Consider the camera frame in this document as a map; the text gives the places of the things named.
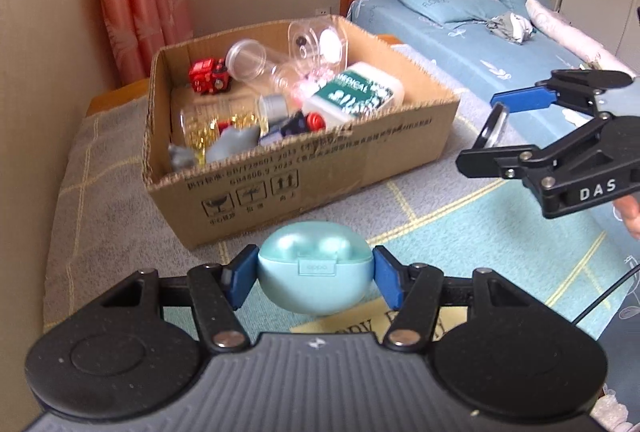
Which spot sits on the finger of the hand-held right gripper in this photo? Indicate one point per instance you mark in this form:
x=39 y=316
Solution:
x=490 y=161
x=520 y=99

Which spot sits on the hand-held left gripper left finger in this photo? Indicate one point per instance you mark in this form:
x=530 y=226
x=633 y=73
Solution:
x=242 y=279

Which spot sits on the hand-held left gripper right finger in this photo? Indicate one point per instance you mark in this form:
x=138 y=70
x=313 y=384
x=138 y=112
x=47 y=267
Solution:
x=387 y=277

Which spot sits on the pale teal earbud case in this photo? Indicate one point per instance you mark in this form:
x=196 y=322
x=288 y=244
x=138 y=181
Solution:
x=315 y=282

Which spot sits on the cardboard box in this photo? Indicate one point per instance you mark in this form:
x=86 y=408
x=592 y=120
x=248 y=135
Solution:
x=300 y=207

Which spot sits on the clear bottle of yellow capsules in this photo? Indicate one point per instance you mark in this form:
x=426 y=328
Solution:
x=215 y=124

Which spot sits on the red toy car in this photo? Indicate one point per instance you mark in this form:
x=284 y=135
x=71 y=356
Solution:
x=210 y=76

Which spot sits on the clear plastic case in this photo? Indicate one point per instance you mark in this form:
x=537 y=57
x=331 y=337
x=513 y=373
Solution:
x=310 y=36

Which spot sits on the clear plastic jar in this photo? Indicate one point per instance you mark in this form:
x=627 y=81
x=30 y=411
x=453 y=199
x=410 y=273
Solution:
x=245 y=59

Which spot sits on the person's right hand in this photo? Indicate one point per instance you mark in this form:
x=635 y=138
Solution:
x=631 y=217

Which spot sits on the grey crumpled cloth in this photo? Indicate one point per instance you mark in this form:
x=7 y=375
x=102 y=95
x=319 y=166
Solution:
x=510 y=26

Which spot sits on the pink folded quilt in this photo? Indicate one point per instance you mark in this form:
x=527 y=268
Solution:
x=575 y=36

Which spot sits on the blue printed bed sheet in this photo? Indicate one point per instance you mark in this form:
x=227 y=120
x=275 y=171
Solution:
x=450 y=51

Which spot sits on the grey toy animal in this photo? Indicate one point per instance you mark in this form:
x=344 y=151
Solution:
x=232 y=141

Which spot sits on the green and white box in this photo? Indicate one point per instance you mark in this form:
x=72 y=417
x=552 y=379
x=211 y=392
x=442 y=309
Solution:
x=350 y=96

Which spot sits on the plaid grey green blanket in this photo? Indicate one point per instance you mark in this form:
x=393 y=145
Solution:
x=100 y=212

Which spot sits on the pink curtain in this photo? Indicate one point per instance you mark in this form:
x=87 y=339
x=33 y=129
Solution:
x=145 y=1

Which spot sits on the white wall socket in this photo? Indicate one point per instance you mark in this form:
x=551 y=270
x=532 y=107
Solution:
x=323 y=10

